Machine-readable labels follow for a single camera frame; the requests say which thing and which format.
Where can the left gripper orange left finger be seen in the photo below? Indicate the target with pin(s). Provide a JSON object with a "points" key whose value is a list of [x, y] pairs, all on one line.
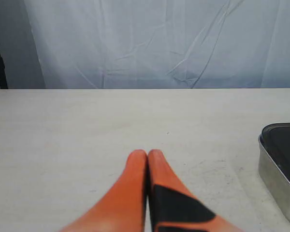
{"points": [[123, 207]]}

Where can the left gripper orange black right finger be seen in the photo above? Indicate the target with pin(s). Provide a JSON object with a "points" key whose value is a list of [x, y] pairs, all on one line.
{"points": [[173, 208]]}

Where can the dark transparent lunch box lid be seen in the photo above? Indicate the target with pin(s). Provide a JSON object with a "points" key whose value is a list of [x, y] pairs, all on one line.
{"points": [[275, 138]]}

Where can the stainless steel lunch box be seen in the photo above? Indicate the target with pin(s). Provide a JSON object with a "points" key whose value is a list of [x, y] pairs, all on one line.
{"points": [[275, 181]]}

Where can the white backdrop curtain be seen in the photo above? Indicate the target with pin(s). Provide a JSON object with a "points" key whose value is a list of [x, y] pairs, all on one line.
{"points": [[82, 44]]}

